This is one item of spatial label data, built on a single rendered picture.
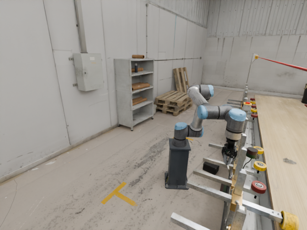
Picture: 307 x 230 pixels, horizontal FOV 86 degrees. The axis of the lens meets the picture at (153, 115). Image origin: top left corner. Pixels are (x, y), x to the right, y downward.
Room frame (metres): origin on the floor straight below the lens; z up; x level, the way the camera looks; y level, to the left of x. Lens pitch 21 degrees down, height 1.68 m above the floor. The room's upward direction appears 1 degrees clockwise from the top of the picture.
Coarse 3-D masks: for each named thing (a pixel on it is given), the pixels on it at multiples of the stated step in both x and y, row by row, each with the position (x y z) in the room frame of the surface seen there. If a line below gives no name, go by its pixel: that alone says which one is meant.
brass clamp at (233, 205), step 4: (232, 192) 0.70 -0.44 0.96; (232, 196) 0.67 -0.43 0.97; (236, 196) 0.67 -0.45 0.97; (240, 196) 0.67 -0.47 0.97; (232, 200) 0.64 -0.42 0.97; (240, 200) 0.64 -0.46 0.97; (232, 204) 0.62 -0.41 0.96; (236, 204) 0.62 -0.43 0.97; (240, 204) 0.62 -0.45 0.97; (232, 208) 0.62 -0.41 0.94
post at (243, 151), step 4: (244, 148) 0.90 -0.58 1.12; (240, 152) 0.91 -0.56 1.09; (244, 152) 0.90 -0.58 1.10; (240, 156) 0.90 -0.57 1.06; (244, 156) 0.89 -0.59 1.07; (240, 160) 0.90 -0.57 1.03; (240, 164) 0.90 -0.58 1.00; (236, 168) 0.91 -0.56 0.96; (236, 172) 0.90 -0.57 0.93; (236, 176) 0.90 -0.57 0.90
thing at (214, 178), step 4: (196, 172) 0.99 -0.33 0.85; (200, 172) 0.98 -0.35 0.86; (204, 172) 0.98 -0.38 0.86; (204, 176) 0.96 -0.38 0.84; (208, 176) 0.95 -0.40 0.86; (212, 176) 0.94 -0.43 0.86; (216, 176) 0.94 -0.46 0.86; (212, 180) 0.93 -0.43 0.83; (216, 180) 0.92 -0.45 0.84; (220, 180) 0.91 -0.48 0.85; (224, 180) 0.90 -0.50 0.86; (228, 180) 0.91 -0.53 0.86; (224, 184) 0.90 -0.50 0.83; (228, 184) 0.89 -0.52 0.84; (244, 188) 0.84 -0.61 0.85; (248, 188) 0.83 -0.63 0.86; (248, 192) 0.83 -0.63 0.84; (252, 192) 0.82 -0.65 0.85
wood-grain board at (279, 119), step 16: (256, 96) 3.20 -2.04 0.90; (272, 112) 2.25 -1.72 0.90; (288, 112) 2.26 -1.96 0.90; (304, 112) 2.27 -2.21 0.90; (272, 128) 1.69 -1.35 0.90; (288, 128) 1.70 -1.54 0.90; (304, 128) 1.71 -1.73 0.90; (272, 144) 1.34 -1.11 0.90; (288, 144) 1.34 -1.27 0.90; (304, 144) 1.35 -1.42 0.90; (272, 160) 1.09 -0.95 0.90; (304, 160) 1.10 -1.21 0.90; (272, 176) 0.91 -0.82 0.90; (288, 176) 0.91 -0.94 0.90; (304, 176) 0.91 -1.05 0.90; (272, 192) 0.77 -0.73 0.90; (288, 192) 0.77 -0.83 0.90; (304, 192) 0.77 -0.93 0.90; (272, 208) 0.67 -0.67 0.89; (288, 208) 0.66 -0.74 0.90; (304, 208) 0.66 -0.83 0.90; (304, 224) 0.57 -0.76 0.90
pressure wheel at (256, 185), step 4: (252, 184) 0.83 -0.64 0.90; (256, 184) 0.83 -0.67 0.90; (260, 184) 0.83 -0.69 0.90; (264, 184) 0.82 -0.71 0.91; (252, 188) 0.81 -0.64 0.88; (256, 188) 0.79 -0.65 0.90; (260, 188) 0.79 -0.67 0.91; (264, 188) 0.79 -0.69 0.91; (256, 192) 0.79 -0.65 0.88; (260, 192) 0.78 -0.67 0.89; (264, 192) 0.78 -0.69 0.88; (256, 196) 0.81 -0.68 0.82
